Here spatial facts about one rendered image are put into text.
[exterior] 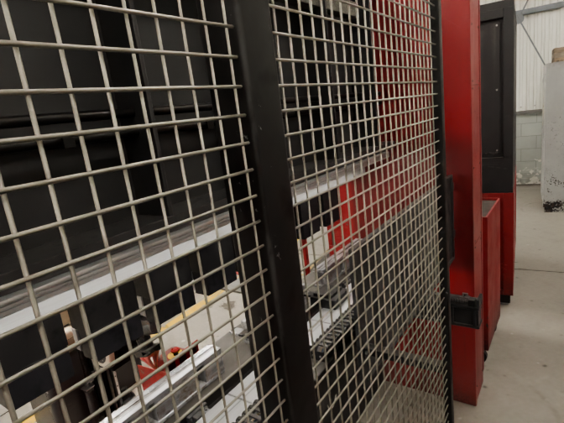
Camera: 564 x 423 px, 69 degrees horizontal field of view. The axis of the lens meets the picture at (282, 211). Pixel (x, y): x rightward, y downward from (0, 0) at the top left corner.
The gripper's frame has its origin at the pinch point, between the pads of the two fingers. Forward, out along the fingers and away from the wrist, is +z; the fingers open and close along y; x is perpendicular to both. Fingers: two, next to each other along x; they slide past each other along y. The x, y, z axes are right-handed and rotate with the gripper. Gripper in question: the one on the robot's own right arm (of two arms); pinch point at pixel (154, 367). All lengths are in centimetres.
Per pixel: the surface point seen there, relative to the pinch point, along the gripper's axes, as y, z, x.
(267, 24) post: 131, -70, -65
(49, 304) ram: 50, -47, -53
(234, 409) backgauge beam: 67, -2, -29
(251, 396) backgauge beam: 69, -2, -23
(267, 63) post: 130, -66, -66
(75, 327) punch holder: 42, -38, -45
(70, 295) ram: 50, -46, -48
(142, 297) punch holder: 44, -36, -25
